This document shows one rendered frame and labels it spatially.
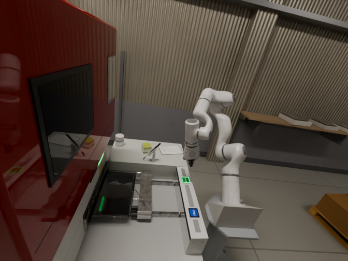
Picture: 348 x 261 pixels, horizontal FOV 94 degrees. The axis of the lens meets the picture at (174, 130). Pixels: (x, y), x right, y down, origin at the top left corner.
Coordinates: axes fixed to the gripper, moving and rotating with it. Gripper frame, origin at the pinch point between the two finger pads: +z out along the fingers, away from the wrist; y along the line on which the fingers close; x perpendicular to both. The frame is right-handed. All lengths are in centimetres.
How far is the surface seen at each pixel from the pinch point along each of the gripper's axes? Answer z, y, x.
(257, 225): 135, 96, 30
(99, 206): 10, -57, -18
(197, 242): 17.9, -4.7, -40.1
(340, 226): 138, 201, 16
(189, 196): 15.5, -3.4, -14.0
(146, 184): 17.2, -32.0, 2.5
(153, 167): 12.4, -26.7, 14.9
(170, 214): 23.4, -16.9, -18.9
